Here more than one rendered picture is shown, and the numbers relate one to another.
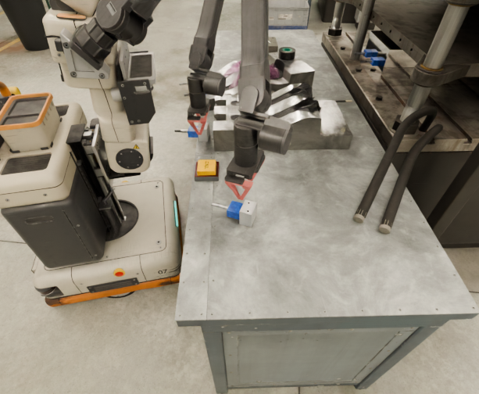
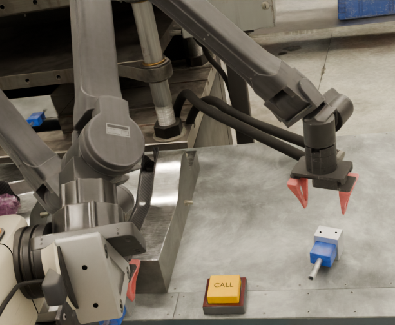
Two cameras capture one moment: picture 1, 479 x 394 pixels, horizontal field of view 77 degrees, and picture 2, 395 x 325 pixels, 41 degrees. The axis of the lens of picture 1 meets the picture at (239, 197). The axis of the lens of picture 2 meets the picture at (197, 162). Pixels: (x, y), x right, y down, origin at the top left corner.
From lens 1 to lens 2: 1.04 m
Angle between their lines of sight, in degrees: 60
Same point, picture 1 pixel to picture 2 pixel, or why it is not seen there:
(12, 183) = not seen: outside the picture
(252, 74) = (289, 73)
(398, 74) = (68, 115)
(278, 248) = (375, 227)
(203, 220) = (333, 297)
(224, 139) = (165, 261)
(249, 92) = (307, 86)
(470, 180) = not seen: hidden behind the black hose
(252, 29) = (245, 40)
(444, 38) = (153, 30)
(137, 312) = not seen: outside the picture
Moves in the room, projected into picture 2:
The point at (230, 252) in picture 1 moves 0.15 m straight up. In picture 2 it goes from (389, 267) to (390, 205)
